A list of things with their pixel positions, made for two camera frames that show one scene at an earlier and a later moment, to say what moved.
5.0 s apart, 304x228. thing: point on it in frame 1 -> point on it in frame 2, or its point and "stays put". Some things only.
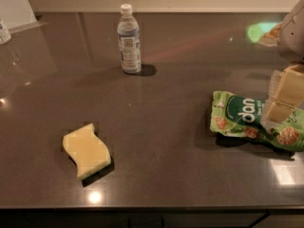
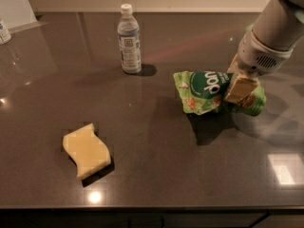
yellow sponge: [88, 153] stays put
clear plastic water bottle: [129, 44] stays put
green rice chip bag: [241, 116] -> [203, 92]
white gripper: [293, 37] -> [256, 55]
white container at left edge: [5, 36] stays put
